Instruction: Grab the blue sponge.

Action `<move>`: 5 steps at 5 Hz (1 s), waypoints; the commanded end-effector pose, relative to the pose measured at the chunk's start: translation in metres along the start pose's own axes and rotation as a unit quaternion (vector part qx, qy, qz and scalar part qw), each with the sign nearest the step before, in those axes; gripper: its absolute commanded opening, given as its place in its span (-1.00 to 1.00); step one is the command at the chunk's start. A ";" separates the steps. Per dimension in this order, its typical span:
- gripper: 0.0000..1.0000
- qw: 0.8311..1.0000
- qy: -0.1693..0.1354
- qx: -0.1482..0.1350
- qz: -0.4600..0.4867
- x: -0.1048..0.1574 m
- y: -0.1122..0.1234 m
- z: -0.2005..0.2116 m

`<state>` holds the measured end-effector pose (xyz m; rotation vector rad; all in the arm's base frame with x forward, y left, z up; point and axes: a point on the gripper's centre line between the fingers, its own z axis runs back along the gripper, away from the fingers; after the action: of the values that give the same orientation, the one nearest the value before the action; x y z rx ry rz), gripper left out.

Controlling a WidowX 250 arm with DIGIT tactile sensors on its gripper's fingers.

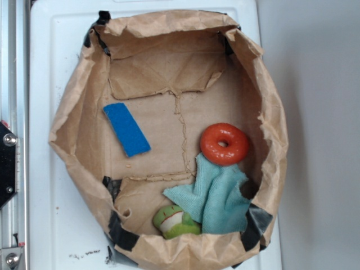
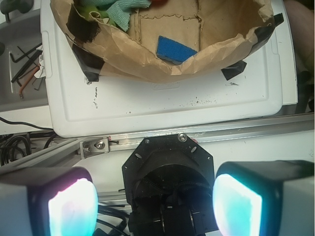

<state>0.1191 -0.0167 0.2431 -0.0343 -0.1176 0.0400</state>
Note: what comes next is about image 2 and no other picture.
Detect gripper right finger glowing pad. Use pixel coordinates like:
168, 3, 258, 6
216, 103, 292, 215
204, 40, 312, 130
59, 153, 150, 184
213, 160, 315, 236

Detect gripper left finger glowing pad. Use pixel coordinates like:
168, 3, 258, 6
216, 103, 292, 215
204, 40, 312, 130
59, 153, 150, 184
0, 167, 98, 236

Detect blue sponge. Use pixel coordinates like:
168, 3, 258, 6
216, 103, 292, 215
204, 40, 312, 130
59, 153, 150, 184
156, 36, 197, 65

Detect white plastic bin lid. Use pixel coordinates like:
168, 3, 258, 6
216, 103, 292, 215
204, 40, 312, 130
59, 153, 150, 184
40, 0, 298, 137

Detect grey tray with hex keys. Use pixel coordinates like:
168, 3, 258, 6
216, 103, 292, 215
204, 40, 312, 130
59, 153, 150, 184
0, 9, 48, 112

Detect brown paper bag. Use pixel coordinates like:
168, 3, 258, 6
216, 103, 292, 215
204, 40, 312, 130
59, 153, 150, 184
50, 0, 284, 83

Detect green plush toy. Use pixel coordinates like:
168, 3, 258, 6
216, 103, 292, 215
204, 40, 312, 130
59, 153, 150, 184
76, 5, 116, 26

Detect teal cloth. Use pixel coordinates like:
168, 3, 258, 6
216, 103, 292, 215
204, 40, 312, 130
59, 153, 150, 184
79, 0, 152, 32

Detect red donut toy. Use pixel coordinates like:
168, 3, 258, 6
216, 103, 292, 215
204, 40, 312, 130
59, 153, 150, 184
151, 0, 166, 4

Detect aluminium extrusion rail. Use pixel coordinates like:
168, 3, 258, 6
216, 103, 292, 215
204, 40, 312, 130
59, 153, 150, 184
0, 113, 315, 175

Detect silver corner bracket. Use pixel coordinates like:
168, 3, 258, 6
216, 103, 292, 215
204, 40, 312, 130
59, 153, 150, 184
79, 137, 110, 159

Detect black cables bundle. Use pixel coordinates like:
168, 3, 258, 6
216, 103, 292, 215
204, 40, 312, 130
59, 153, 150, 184
0, 117, 60, 168

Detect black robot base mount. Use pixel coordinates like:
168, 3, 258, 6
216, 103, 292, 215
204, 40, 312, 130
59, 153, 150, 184
122, 133, 218, 236

